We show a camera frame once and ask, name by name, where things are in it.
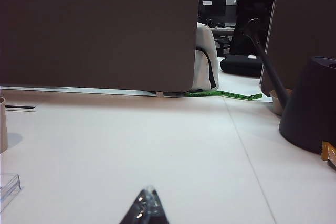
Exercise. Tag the tan paper cup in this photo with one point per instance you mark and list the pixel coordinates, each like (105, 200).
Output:
(3, 127)

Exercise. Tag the small black computer monitor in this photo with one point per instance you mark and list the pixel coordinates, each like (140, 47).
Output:
(212, 3)

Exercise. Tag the narrow brown desk partition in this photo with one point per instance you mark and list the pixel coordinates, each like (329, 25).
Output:
(302, 24)

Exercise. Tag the clear plastic chip tray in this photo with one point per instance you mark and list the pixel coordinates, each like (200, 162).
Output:
(9, 190)

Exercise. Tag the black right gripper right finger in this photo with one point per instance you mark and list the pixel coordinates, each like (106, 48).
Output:
(158, 213)

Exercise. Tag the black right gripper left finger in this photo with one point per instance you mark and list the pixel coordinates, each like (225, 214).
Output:
(136, 213)

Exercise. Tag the orange snack package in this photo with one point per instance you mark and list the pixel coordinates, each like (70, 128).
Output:
(330, 153)

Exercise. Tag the large black monitor back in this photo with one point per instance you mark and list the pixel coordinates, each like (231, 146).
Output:
(252, 6)

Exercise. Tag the black watering can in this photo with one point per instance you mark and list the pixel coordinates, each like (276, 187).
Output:
(307, 103)

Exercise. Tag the white partition foot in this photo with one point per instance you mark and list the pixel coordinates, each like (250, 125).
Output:
(159, 94)

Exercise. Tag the green tape strip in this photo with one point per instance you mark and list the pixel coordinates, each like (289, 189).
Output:
(225, 94)

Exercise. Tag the wide brown desk partition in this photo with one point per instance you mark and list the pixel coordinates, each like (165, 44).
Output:
(99, 30)

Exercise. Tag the small paper bowl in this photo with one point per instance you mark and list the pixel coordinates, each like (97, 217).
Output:
(277, 104)

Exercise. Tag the white bag with black stripe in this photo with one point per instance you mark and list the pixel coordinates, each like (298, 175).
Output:
(206, 58)

